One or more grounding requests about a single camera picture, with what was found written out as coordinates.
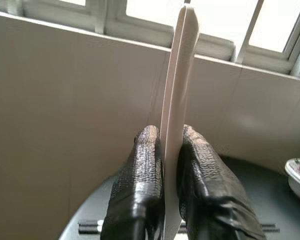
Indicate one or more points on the large floral white plate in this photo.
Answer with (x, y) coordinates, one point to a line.
(177, 100)

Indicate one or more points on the black round table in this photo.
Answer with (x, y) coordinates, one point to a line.
(265, 195)

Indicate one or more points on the white framed window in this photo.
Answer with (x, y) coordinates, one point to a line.
(102, 20)

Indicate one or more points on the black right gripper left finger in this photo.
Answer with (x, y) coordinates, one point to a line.
(137, 190)

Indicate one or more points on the small floral white bowl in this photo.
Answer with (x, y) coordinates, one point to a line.
(298, 180)

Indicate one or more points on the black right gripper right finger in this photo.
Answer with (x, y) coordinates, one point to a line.
(210, 195)

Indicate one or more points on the black chopstick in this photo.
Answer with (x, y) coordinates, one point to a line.
(87, 223)

